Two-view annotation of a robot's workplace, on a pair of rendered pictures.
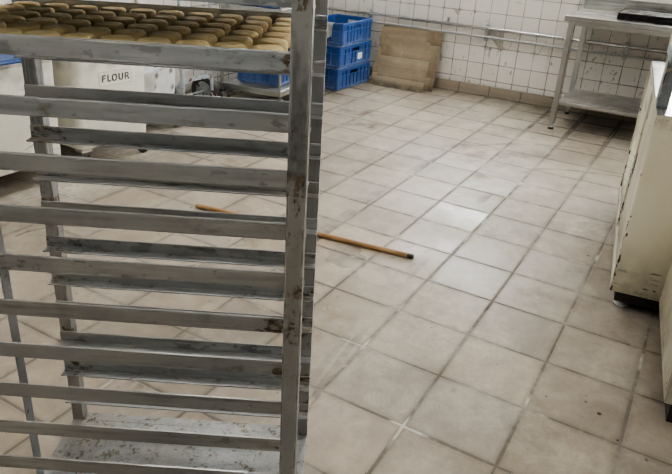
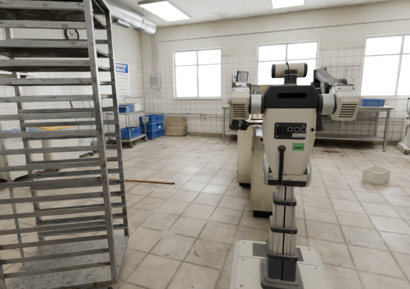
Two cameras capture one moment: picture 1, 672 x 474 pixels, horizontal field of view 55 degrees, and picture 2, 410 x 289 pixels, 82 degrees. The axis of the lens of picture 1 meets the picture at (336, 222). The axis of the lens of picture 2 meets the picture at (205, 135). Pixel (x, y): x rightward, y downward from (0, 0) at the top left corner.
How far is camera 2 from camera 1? 0.52 m
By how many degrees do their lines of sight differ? 17
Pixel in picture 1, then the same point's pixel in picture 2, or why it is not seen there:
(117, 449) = (56, 250)
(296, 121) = (96, 113)
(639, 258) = (243, 170)
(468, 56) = (196, 123)
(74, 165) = (30, 134)
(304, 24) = (95, 86)
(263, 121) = (88, 114)
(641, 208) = (240, 153)
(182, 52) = (62, 97)
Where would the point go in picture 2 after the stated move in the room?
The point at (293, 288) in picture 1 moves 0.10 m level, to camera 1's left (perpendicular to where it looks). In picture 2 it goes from (102, 164) to (83, 165)
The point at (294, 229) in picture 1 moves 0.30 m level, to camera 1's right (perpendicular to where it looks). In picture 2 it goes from (100, 145) to (157, 142)
